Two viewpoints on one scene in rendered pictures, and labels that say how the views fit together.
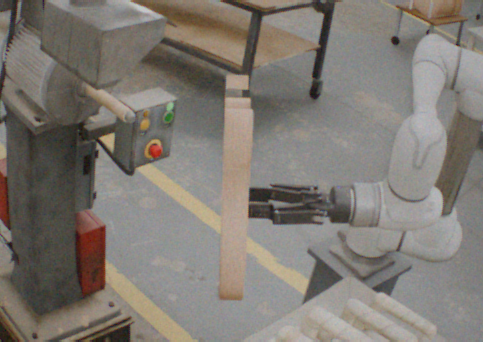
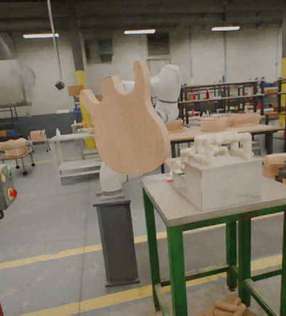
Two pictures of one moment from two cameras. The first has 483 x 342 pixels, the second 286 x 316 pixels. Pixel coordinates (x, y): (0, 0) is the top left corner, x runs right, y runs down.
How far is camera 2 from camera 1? 1.06 m
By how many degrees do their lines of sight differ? 49
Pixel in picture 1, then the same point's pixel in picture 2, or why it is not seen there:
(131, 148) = (2, 195)
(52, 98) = not seen: outside the picture
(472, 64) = (128, 83)
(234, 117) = (140, 62)
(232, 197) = (148, 106)
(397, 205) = (171, 106)
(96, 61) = (18, 85)
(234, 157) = (147, 82)
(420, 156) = (178, 77)
